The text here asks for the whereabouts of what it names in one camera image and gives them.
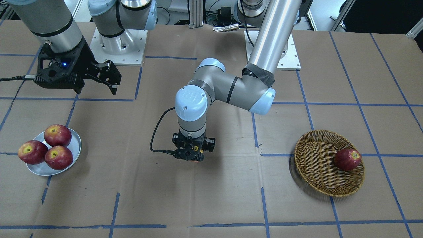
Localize red apple in basket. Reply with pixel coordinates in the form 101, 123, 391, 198
334, 148, 362, 171

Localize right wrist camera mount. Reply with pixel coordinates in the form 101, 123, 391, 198
33, 42, 84, 90

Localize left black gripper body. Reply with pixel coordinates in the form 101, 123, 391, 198
197, 136, 216, 155

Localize aluminium frame post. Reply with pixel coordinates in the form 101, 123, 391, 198
187, 0, 204, 29

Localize red apple on plate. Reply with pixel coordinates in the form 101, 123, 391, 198
44, 146, 73, 170
44, 124, 72, 147
17, 140, 48, 165

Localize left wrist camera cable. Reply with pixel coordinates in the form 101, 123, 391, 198
150, 107, 177, 155

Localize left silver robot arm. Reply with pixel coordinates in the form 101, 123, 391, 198
168, 0, 302, 161

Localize red apple on plate far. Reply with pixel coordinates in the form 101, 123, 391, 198
17, 140, 48, 165

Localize red apple on plate near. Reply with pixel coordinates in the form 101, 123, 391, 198
44, 124, 72, 147

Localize light blue plate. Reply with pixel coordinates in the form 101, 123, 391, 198
26, 128, 82, 176

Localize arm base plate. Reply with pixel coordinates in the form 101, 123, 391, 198
90, 29, 148, 66
244, 31, 302, 71

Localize woven wicker basket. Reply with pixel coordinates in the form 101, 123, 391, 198
293, 130, 365, 197

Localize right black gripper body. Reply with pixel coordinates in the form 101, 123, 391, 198
73, 42, 122, 86

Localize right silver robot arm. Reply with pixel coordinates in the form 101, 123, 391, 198
1, 0, 157, 95

